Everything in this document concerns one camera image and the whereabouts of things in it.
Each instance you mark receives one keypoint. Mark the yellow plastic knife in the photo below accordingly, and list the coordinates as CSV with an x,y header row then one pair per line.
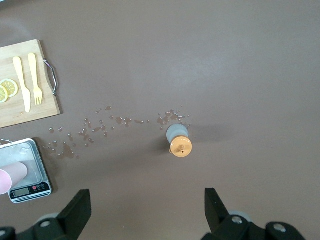
x,y
22,82

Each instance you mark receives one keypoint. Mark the brown table mat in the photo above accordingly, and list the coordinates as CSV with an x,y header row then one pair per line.
x,y
225,75

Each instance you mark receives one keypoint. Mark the silver digital kitchen scale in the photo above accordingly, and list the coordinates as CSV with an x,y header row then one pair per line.
x,y
32,175

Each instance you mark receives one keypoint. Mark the pink plastic cup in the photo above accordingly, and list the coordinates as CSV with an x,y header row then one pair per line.
x,y
12,175

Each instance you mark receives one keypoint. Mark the lemon slice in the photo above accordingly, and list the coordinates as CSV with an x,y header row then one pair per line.
x,y
3,96
12,87

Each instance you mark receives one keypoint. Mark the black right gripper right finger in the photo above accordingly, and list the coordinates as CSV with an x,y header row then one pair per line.
x,y
220,217

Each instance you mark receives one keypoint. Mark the scattered liquid droplets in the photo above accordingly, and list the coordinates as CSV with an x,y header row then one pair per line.
x,y
172,116
66,150

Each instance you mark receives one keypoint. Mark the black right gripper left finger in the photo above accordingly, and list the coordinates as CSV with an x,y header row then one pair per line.
x,y
70,217

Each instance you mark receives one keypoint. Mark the translucent sauce bottle orange cap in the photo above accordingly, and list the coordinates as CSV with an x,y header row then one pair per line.
x,y
181,147

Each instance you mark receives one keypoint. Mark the yellow plastic fork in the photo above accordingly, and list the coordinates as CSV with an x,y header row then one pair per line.
x,y
35,75

